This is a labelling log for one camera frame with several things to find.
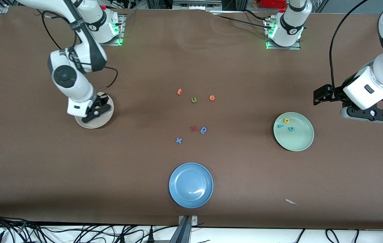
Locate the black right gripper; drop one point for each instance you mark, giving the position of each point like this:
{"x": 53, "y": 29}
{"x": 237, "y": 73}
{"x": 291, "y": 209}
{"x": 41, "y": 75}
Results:
{"x": 100, "y": 100}

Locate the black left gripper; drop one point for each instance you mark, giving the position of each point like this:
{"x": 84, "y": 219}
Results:
{"x": 336, "y": 93}

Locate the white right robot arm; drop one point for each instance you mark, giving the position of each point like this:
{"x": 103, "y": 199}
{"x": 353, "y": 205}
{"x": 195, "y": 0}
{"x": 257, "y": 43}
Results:
{"x": 73, "y": 81}

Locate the beige brown plate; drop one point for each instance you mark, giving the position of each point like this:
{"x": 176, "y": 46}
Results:
{"x": 93, "y": 126}

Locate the green plate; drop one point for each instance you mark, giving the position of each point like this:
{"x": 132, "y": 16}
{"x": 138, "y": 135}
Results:
{"x": 299, "y": 138}

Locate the brown table cover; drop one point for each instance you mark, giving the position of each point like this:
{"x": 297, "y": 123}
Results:
{"x": 191, "y": 60}

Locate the red box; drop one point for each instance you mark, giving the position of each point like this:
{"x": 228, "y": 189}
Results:
{"x": 272, "y": 3}

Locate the blue foam letter a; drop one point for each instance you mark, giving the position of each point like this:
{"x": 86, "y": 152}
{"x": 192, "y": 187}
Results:
{"x": 203, "y": 130}

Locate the white paper scrap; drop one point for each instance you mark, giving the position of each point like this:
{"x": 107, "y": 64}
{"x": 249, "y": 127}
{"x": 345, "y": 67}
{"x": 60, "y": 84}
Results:
{"x": 290, "y": 201}

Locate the blue plate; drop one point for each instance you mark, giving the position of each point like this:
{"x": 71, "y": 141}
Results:
{"x": 190, "y": 185}

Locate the grey metal box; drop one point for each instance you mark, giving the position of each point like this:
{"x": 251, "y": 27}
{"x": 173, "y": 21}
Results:
{"x": 196, "y": 4}

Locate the black power plug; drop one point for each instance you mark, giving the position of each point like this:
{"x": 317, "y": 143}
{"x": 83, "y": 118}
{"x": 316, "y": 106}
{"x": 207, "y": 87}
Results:
{"x": 122, "y": 239}
{"x": 150, "y": 236}

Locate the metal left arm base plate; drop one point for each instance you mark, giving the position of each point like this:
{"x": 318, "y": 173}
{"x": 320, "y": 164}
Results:
{"x": 292, "y": 48}

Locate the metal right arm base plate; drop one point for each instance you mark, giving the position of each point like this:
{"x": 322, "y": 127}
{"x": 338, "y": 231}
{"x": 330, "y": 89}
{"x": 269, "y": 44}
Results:
{"x": 112, "y": 44}

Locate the metal table edge bracket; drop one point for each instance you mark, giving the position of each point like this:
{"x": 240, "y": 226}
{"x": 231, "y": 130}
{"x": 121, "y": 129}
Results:
{"x": 186, "y": 229}

